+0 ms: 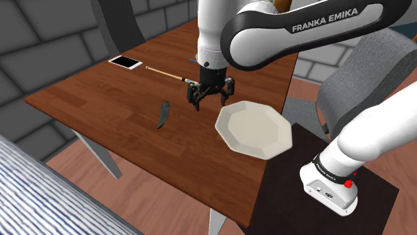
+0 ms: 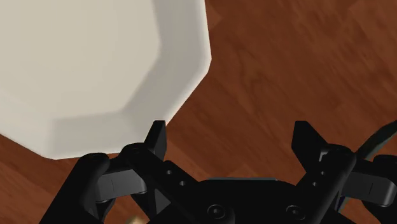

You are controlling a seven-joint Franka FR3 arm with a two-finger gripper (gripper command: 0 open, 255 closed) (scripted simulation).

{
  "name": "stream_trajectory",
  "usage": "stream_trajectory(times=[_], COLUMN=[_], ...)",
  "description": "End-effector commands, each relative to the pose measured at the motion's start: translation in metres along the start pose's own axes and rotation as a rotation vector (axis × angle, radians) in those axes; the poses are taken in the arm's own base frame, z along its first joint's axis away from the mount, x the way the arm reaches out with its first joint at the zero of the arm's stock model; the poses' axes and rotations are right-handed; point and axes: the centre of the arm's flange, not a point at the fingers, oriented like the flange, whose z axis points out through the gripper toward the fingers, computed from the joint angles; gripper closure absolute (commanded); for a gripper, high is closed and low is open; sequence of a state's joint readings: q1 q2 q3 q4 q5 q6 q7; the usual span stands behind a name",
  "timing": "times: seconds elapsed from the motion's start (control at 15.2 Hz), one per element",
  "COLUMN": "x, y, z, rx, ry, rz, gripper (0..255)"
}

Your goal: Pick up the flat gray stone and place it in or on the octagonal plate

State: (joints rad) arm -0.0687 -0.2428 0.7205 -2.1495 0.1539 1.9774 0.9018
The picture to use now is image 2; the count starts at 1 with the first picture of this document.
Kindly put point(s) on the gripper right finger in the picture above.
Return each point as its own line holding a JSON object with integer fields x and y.
{"x": 335, "y": 173}

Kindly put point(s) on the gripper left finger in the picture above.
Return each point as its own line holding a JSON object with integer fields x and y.
{"x": 145, "y": 169}

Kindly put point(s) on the dark green curved object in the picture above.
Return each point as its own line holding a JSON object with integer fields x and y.
{"x": 377, "y": 139}

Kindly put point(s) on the white octagonal plate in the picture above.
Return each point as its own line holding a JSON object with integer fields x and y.
{"x": 93, "y": 74}

